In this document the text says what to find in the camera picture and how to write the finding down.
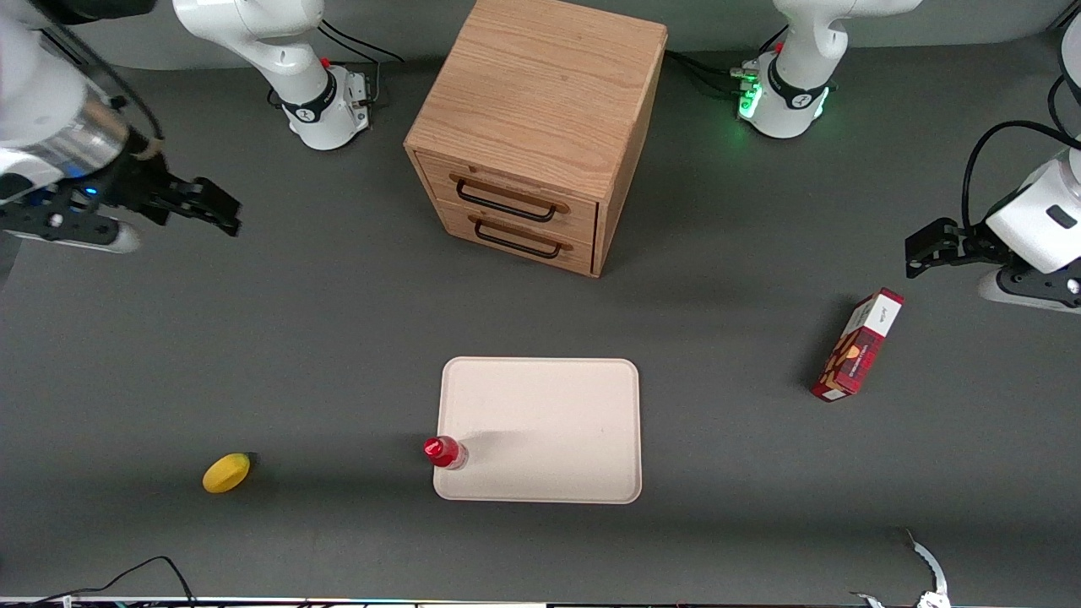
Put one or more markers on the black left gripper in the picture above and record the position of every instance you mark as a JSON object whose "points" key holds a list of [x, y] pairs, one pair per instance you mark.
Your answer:
{"points": [[968, 240]]}

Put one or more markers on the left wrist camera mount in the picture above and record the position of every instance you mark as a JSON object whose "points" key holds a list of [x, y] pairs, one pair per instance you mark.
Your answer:
{"points": [[1026, 287]]}

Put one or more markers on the white serrated curved strip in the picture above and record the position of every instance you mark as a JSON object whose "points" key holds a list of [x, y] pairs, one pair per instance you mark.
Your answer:
{"points": [[929, 561]]}

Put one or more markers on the light wooden drawer cabinet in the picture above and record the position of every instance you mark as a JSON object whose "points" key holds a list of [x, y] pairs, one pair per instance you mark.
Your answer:
{"points": [[540, 84]]}

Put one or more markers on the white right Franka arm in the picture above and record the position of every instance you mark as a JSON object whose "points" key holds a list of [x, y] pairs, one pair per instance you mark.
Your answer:
{"points": [[279, 34]]}

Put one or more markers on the cream rectangular plastic tray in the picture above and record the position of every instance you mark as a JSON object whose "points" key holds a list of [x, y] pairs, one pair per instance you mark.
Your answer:
{"points": [[557, 422]]}

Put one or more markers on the yellow lemon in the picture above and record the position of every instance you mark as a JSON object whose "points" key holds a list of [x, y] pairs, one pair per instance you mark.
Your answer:
{"points": [[226, 473]]}

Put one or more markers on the wooden drawer front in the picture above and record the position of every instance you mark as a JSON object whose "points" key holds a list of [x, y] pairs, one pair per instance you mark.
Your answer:
{"points": [[524, 249], [507, 190]]}

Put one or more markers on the small red-capped coke bottle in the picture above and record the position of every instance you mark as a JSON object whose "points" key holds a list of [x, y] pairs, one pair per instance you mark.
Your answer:
{"points": [[439, 450]]}

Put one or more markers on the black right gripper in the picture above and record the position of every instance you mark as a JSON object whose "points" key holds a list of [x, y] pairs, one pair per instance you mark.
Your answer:
{"points": [[138, 183]]}

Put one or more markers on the red plaid shortbread box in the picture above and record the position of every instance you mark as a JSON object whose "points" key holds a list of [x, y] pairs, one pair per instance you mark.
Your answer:
{"points": [[853, 355]]}

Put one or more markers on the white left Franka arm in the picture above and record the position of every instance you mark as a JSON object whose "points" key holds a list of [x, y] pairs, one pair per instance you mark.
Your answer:
{"points": [[802, 51]]}

